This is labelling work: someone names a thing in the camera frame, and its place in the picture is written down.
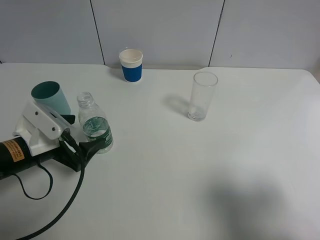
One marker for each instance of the clear water bottle green label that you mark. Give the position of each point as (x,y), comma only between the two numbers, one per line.
(93,121)

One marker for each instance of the tall clear drinking glass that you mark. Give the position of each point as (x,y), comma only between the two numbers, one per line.
(203,88)

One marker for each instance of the white cup blue sleeve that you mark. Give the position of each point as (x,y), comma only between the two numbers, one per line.
(131,61)

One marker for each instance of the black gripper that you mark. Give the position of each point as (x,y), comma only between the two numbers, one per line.
(64,155)

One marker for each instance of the teal green plastic cup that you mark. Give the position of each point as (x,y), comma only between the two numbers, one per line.
(50,93)

